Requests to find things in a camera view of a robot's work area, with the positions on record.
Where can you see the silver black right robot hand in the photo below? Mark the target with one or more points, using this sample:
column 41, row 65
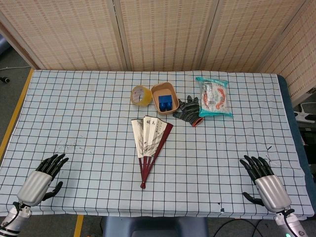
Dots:
column 271, row 192

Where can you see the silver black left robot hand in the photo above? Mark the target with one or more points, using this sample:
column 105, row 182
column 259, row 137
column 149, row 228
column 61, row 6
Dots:
column 33, row 185

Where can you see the painted paper folding fan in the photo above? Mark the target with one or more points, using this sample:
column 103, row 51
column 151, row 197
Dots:
column 145, row 138

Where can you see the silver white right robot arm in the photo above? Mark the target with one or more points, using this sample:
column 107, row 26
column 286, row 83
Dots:
column 291, row 224

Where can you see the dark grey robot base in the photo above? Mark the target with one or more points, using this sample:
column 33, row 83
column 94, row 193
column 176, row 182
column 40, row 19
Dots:
column 153, row 227

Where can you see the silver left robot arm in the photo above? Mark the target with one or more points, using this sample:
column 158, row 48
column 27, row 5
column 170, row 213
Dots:
column 12, row 219

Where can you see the white grid checked tablecloth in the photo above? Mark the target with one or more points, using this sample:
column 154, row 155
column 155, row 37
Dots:
column 98, row 123

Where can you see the teal plastic snack bag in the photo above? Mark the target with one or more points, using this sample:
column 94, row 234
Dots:
column 214, row 98

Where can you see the grey knitted work glove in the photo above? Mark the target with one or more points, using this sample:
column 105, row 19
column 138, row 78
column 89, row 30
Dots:
column 188, row 111

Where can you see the blue toy building block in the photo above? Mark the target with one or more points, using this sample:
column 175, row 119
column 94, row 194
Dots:
column 165, row 102

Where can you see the yellow packing tape roll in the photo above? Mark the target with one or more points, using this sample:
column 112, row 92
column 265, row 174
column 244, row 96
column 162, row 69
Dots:
column 146, row 97

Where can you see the tan plastic bowl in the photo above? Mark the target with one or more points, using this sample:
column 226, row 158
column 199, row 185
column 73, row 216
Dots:
column 155, row 101

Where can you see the wooden woven folding screen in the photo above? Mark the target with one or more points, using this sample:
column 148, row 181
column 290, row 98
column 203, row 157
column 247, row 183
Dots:
column 160, row 34

